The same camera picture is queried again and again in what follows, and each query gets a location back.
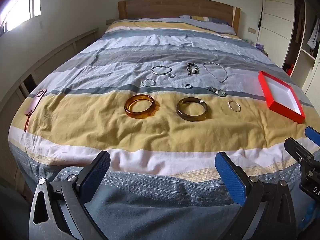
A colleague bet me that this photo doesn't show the amber bangle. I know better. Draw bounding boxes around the amber bangle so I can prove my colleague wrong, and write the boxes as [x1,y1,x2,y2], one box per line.
[124,94,160,119]

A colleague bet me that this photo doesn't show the thin pale gold bracelet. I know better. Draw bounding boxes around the thin pale gold bracelet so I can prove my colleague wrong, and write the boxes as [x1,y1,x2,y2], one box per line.
[227,100,242,112]

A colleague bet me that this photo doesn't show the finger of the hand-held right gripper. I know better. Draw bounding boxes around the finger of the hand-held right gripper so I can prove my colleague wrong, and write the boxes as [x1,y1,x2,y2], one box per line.
[304,126,320,145]
[284,137,314,165]

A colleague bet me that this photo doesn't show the red cardboard box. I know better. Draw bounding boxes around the red cardboard box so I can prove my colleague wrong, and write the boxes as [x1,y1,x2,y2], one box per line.
[257,70,306,124]

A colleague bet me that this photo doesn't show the silver wristwatch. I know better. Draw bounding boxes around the silver wristwatch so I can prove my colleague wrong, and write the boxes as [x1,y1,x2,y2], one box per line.
[207,86,227,97]

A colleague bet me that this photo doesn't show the striped bed with headboard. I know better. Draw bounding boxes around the striped bed with headboard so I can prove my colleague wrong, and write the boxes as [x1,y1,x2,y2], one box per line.
[7,17,316,240]

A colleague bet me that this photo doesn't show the window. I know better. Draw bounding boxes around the window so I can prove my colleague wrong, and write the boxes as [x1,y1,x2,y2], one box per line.
[0,0,54,34]

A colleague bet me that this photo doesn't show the yellow striped pillow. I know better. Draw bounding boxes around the yellow striped pillow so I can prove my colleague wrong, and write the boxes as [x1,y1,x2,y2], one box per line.
[191,16,216,23]

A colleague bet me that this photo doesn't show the red phone case with strap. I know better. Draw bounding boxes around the red phone case with strap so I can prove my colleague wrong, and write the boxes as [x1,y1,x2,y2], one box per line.
[24,88,48,132]

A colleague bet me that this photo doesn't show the dark beaded bracelet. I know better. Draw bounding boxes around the dark beaded bracelet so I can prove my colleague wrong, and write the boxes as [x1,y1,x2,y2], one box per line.
[186,63,200,75]

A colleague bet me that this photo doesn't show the person's right hand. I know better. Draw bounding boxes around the person's right hand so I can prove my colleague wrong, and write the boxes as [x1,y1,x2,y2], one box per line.
[306,202,315,231]

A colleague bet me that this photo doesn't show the hanging clothes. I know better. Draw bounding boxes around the hanging clothes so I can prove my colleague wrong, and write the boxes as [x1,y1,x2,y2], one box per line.
[306,19,320,55]

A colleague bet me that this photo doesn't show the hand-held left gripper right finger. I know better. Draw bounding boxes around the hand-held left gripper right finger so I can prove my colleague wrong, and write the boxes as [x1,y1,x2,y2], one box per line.
[215,151,298,240]

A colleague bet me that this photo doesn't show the wooden headboard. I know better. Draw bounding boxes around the wooden headboard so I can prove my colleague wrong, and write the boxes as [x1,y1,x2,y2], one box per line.
[118,0,241,28]

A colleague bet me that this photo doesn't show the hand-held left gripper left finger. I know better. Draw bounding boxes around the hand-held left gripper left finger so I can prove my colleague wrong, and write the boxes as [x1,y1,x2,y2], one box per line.
[29,151,111,240]

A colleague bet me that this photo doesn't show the large thin silver bangle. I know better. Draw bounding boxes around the large thin silver bangle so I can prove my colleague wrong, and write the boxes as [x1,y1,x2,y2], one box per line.
[151,66,172,75]

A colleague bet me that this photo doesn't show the grey-blue pillow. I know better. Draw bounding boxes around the grey-blue pillow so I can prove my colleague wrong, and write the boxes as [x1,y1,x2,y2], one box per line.
[179,14,237,35]

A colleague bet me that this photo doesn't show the purple bedside clutter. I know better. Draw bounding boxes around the purple bedside clutter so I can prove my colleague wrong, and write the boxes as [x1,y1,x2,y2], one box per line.
[252,41,266,52]

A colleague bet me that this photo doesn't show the white wardrobe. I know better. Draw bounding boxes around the white wardrobe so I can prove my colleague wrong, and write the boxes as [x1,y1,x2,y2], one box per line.
[257,0,320,92]

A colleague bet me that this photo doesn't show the silver chain necklace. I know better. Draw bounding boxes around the silver chain necklace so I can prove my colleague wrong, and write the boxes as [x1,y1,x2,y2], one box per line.
[203,61,228,83]

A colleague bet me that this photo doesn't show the olive brown bangle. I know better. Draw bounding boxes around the olive brown bangle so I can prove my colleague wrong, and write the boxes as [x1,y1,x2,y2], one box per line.
[175,97,208,122]

